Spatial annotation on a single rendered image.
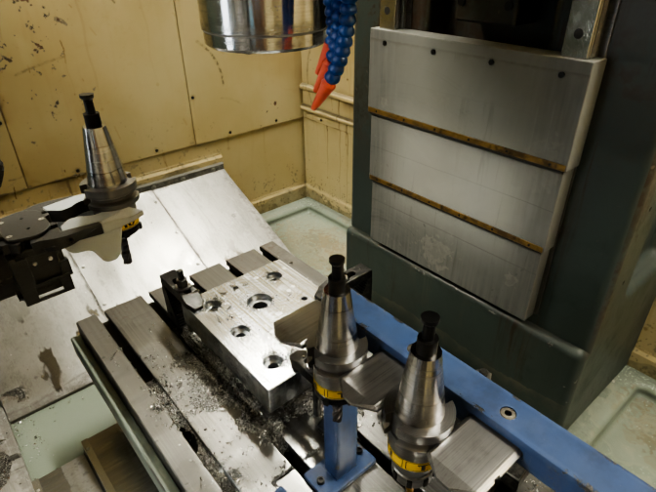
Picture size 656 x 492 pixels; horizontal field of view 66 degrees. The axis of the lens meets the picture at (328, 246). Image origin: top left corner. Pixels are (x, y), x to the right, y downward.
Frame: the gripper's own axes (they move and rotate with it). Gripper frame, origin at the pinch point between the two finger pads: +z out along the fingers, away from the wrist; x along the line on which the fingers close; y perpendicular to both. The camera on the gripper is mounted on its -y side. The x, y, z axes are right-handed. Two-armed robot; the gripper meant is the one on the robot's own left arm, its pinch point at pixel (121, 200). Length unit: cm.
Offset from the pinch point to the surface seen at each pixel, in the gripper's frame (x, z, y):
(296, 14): 9.4, 21.2, -19.8
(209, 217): -82, 49, 53
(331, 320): 30.8, 7.4, 3.9
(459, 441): 45.1, 9.1, 9.1
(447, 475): 46.4, 5.9, 9.1
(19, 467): -33, -25, 66
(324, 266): -55, 77, 73
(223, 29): 4.0, 14.7, -18.3
